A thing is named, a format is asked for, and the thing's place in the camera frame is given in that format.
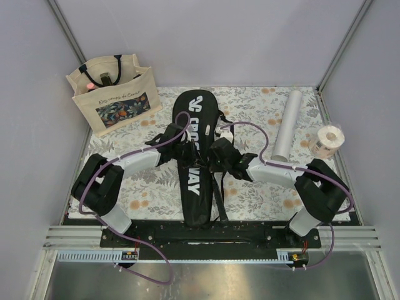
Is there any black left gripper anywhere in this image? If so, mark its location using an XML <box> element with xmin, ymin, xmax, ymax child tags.
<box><xmin>172</xmin><ymin>139</ymin><xmax>207</xmax><ymax>169</ymax></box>

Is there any black Crossway racket bag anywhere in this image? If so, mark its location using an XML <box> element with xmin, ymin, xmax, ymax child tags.
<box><xmin>172</xmin><ymin>89</ymin><xmax>230</xmax><ymax>228</ymax></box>

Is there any white shuttlecock tube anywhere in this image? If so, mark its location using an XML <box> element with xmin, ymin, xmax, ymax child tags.
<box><xmin>271</xmin><ymin>90</ymin><xmax>303</xmax><ymax>163</ymax></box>

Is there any white racket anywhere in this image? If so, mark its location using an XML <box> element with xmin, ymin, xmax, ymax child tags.
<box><xmin>211</xmin><ymin>172</ymin><xmax>229</xmax><ymax>224</ymax></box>

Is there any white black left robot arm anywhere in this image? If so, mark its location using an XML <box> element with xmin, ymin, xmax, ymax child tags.
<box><xmin>71</xmin><ymin>123</ymin><xmax>203</xmax><ymax>247</ymax></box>

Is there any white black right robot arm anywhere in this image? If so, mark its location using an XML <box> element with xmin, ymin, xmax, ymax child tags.
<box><xmin>209</xmin><ymin>137</ymin><xmax>351</xmax><ymax>248</ymax></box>

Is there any floral patterned table mat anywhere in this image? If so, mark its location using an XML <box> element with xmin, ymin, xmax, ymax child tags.
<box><xmin>82</xmin><ymin>86</ymin><xmax>323</xmax><ymax>221</ymax></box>

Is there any beige floral tote bag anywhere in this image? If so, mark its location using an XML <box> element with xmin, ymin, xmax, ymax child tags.
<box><xmin>66</xmin><ymin>54</ymin><xmax>162</xmax><ymax>137</ymax></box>

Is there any wrapped toilet paper roll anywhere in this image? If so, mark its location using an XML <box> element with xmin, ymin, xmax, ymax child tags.
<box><xmin>308</xmin><ymin>124</ymin><xmax>345</xmax><ymax>159</ymax></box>

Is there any dark bottle in tote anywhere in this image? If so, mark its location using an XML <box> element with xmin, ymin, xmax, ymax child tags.
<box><xmin>100</xmin><ymin>72</ymin><xmax>113</xmax><ymax>87</ymax></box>

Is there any pink capped bottle in tote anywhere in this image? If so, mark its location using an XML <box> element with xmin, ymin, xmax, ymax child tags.
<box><xmin>86</xmin><ymin>83</ymin><xmax>96</xmax><ymax>92</ymax></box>

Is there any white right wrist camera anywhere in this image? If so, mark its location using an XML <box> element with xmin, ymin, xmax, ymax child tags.
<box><xmin>220</xmin><ymin>128</ymin><xmax>234</xmax><ymax>144</ymax></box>

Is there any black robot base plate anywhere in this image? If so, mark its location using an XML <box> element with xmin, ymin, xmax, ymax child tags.
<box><xmin>100</xmin><ymin>220</ymin><xmax>321</xmax><ymax>261</ymax></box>

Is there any aluminium frame post left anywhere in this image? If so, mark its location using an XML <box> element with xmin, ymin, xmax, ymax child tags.
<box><xmin>45</xmin><ymin>0</ymin><xmax>86</xmax><ymax>64</ymax></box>

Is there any aluminium frame post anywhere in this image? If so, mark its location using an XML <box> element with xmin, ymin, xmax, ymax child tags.
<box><xmin>45</xmin><ymin>0</ymin><xmax>86</xmax><ymax>64</ymax></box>
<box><xmin>316</xmin><ymin>0</ymin><xmax>374</xmax><ymax>93</ymax></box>

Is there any aluminium frame rail front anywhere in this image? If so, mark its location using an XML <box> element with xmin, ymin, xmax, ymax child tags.
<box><xmin>43</xmin><ymin>226</ymin><xmax>381</xmax><ymax>268</ymax></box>

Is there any aluminium frame post right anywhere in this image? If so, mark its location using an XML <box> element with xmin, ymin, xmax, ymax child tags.
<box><xmin>316</xmin><ymin>0</ymin><xmax>374</xmax><ymax>93</ymax></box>

